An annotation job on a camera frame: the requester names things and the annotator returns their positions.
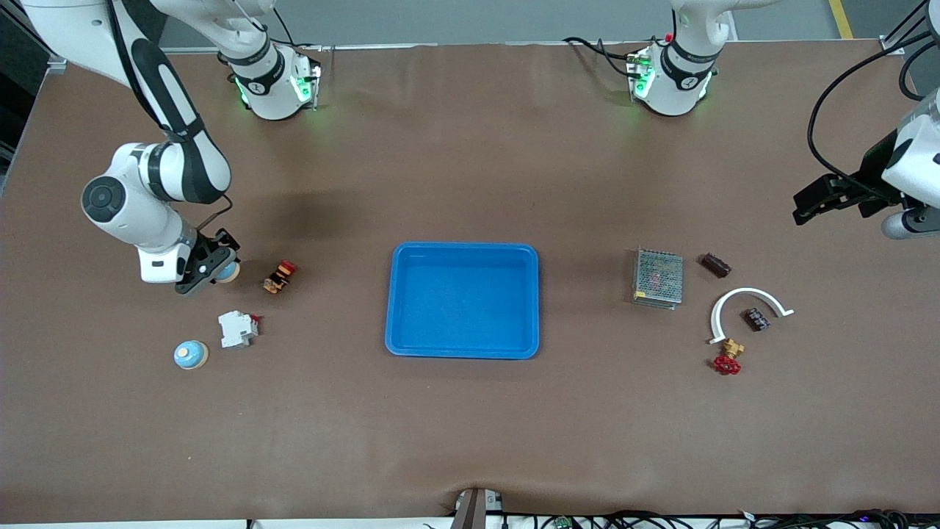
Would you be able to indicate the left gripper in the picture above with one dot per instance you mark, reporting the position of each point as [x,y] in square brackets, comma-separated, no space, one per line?
[874,170]

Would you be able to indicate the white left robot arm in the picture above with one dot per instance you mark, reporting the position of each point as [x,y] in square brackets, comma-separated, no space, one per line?
[672,73]

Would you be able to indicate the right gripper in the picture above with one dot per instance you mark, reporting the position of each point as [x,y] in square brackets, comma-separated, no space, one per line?
[222,243]

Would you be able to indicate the black cylindrical capacitor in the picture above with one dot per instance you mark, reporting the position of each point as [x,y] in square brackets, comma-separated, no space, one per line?
[715,265]

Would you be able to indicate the brown table cover sheet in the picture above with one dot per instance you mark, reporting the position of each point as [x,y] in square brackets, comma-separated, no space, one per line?
[470,426]

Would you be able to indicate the blue plastic tray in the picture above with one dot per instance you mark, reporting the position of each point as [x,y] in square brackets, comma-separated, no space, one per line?
[463,301]

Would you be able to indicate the aluminium frame corner bracket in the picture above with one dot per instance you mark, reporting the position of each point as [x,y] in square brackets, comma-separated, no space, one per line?
[57,66]
[892,45]

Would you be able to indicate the black connector block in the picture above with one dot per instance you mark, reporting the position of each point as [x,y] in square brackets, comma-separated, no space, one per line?
[756,319]

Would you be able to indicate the white curved pipe clamp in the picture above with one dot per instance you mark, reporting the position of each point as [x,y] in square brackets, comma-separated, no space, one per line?
[749,292]

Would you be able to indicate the brass valve red handwheel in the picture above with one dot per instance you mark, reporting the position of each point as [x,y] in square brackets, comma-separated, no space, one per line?
[727,364]

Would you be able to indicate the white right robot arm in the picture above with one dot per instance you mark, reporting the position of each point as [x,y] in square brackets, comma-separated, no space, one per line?
[136,217]

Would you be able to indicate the metal mesh power supply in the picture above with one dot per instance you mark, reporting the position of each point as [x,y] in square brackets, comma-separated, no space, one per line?
[657,279]

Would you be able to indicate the light blue dome bell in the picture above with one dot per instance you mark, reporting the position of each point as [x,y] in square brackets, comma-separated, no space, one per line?
[230,273]
[191,355]

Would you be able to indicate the red yellow selector switch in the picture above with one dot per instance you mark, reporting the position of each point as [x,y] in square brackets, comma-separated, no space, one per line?
[279,277]

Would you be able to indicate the white circuit breaker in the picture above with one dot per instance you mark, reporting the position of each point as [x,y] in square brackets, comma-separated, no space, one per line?
[236,329]

